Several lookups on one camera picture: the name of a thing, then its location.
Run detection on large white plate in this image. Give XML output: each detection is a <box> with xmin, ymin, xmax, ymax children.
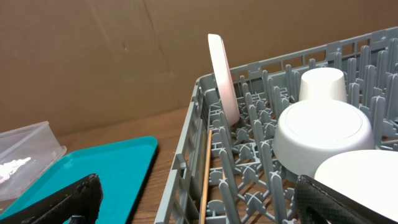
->
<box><xmin>208</xmin><ymin>34</ymin><xmax>239</xmax><ymax>126</ymax></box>

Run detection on grey bowl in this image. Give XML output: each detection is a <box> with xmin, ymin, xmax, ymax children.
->
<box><xmin>272</xmin><ymin>100</ymin><xmax>375</xmax><ymax>177</ymax></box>

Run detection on teal plastic tray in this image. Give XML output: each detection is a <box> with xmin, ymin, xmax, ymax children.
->
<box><xmin>1</xmin><ymin>136</ymin><xmax>158</xmax><ymax>223</ymax></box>

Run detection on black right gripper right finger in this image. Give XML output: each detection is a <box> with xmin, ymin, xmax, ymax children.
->
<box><xmin>294</xmin><ymin>175</ymin><xmax>397</xmax><ymax>224</ymax></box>

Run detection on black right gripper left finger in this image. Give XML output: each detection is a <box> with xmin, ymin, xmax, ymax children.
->
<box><xmin>1</xmin><ymin>174</ymin><xmax>103</xmax><ymax>224</ymax></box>

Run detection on clear plastic bin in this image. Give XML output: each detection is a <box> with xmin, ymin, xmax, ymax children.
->
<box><xmin>1</xmin><ymin>121</ymin><xmax>67</xmax><ymax>201</ymax></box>

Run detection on white napkin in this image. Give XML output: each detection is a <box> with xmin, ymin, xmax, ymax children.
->
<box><xmin>0</xmin><ymin>157</ymin><xmax>31</xmax><ymax>184</ymax></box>

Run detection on white paper cup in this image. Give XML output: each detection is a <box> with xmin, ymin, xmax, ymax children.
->
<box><xmin>299</xmin><ymin>67</ymin><xmax>347</xmax><ymax>103</ymax></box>

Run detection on grey dishwasher rack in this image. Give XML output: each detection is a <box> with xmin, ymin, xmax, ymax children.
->
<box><xmin>155</xmin><ymin>27</ymin><xmax>397</xmax><ymax>223</ymax></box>

